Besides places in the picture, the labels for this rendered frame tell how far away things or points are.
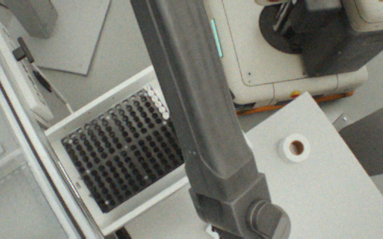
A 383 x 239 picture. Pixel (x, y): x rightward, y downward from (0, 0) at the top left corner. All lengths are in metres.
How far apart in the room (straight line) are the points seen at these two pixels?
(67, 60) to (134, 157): 1.15
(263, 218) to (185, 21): 0.21
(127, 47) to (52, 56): 0.38
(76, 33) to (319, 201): 1.41
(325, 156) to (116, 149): 0.52
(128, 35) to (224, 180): 1.54
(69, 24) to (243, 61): 0.92
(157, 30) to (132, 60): 1.47
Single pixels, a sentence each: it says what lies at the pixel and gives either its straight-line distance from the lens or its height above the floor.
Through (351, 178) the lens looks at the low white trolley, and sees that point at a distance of 0.96.
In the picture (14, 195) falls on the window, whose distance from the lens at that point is 0.46.
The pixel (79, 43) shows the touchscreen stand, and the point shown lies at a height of 0.03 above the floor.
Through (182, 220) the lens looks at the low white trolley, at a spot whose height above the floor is 0.76.
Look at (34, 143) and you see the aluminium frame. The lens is 0.67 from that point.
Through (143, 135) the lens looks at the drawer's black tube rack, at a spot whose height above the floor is 0.90.
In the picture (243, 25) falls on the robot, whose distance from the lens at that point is 1.56.
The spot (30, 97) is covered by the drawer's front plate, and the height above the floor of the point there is 0.93.
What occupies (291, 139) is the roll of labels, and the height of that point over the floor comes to 0.80.
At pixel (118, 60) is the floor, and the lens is 1.78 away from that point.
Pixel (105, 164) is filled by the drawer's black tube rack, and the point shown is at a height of 0.90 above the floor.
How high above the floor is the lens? 1.60
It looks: 75 degrees down
